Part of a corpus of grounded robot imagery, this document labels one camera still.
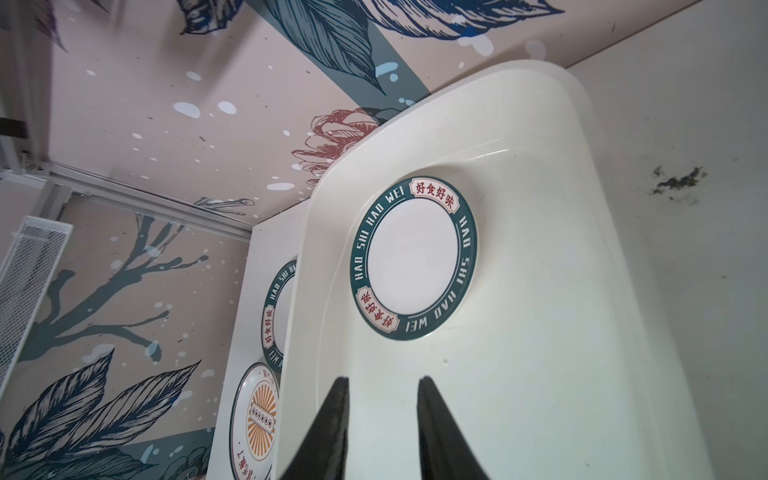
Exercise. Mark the green rim hao wei plate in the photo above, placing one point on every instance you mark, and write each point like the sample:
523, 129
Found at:
413, 257

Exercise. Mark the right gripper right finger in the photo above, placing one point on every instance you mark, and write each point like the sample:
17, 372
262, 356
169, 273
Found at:
444, 452

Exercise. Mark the white mesh wall basket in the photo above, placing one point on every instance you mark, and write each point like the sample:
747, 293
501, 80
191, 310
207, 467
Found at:
26, 274

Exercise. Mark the orange sunburst plate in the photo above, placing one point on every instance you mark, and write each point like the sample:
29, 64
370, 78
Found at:
253, 424

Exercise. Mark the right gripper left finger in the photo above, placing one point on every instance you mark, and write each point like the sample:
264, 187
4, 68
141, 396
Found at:
322, 453

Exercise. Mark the green rim plate far left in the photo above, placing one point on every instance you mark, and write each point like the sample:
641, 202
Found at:
275, 315

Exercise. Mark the white plastic bin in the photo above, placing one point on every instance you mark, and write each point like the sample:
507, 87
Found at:
559, 362

